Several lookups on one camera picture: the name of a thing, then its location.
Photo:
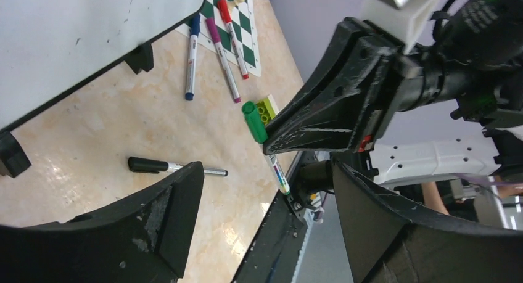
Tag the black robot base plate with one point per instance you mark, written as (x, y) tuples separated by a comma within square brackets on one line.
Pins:
[(276, 251)]

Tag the black capped marker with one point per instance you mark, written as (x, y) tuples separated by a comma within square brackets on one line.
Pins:
[(145, 165)]

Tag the lime green toy brick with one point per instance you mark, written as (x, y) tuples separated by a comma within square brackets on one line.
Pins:
[(267, 109)]

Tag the white whiteboard black frame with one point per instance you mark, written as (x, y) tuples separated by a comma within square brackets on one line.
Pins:
[(50, 46)]

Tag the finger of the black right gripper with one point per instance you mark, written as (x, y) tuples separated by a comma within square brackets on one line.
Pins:
[(334, 130)]

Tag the purple capped marker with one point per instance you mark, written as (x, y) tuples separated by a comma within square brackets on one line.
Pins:
[(215, 36)]

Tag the green marker cap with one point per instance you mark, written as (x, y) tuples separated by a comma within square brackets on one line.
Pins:
[(254, 122)]

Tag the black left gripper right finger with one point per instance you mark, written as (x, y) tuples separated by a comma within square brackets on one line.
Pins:
[(389, 238)]

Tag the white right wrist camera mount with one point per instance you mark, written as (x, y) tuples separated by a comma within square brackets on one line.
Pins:
[(403, 19)]

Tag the black whiteboard foot right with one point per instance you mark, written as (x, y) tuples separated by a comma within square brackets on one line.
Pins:
[(141, 59)]

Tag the red capped marker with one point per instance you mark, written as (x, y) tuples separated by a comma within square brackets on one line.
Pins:
[(226, 18)]

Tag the black whiteboard foot left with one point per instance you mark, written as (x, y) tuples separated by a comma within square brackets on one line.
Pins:
[(14, 160)]

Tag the blue capped marker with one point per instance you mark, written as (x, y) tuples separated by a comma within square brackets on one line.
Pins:
[(191, 65)]

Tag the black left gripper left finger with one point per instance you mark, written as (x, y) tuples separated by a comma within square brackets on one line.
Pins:
[(144, 237)]

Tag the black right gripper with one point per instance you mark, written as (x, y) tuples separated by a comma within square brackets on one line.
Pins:
[(350, 73)]

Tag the black whiteboard foot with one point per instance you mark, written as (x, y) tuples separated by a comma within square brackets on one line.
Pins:
[(14, 160), (141, 59)]

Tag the green white chess mat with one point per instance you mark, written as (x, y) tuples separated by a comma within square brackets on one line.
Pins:
[(243, 22)]

